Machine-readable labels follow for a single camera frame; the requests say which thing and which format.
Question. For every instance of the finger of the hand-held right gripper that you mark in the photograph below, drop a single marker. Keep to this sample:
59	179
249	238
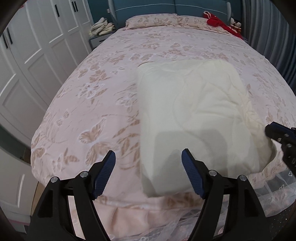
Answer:
281	129
289	150

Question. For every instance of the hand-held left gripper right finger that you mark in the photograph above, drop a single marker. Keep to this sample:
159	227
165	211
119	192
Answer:
192	171

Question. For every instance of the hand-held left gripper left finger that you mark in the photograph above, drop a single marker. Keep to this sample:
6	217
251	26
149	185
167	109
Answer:
105	171

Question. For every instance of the cream quilt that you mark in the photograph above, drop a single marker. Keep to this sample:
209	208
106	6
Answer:
196	111

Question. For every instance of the white lace bed skirt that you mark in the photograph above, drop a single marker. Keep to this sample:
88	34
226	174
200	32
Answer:
277	192

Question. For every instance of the bed with pink floral cover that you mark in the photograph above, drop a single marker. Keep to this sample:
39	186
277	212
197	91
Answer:
104	92

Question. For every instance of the grey-blue curtain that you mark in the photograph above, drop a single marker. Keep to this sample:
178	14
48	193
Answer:
270	34

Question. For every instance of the small plush toys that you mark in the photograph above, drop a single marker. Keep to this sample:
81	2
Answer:
235	24

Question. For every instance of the red cloth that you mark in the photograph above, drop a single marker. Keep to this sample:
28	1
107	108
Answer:
217	22

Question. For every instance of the grey nightstand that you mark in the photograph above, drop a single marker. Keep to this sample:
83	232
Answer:
98	40

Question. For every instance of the white panelled wardrobe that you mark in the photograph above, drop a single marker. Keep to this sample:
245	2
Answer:
34	58

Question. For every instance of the pink floral pillow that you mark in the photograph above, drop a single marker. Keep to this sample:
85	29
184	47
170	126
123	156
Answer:
192	21
150	20

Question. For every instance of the pile of folded white cloths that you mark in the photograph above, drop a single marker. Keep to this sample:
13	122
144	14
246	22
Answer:
101	26

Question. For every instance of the blue padded headboard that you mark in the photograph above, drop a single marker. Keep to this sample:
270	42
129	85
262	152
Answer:
143	8

